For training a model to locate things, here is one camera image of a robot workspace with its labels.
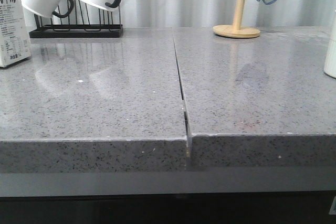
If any white blue milk carton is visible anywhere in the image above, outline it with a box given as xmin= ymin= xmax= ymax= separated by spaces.
xmin=0 ymin=0 xmax=31 ymax=68

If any white HOME cup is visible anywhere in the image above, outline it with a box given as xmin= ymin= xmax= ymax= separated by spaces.
xmin=324 ymin=17 xmax=336 ymax=78

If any wooden mug tree stand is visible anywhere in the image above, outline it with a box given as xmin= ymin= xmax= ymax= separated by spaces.
xmin=213 ymin=0 xmax=260 ymax=39

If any black wire mug rack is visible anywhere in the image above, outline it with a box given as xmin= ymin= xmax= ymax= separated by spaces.
xmin=29 ymin=0 xmax=123 ymax=38

